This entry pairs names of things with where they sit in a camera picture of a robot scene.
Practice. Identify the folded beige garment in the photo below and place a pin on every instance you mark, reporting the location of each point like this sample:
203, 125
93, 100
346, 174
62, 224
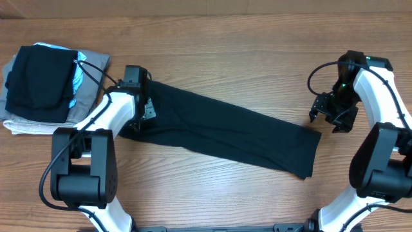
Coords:
18, 125

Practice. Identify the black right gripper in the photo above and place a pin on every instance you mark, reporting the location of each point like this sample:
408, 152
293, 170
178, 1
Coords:
320, 106

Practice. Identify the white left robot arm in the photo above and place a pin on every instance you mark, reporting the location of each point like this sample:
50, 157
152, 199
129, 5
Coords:
83, 171

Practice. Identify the black t-shirt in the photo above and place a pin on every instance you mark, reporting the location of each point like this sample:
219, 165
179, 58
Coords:
207, 126

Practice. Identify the folded light blue garment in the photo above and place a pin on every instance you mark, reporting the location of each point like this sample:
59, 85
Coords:
78, 75

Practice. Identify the folded black garment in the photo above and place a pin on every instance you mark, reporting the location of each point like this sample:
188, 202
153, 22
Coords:
40, 85

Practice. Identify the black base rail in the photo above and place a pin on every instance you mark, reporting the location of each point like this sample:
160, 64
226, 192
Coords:
219, 228

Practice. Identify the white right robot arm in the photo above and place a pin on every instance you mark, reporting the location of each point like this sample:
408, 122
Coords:
380, 171

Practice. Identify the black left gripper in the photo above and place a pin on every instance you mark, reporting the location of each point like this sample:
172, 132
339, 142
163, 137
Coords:
150, 111

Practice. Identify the folded grey garment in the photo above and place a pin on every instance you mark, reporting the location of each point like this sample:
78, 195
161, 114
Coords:
86, 96

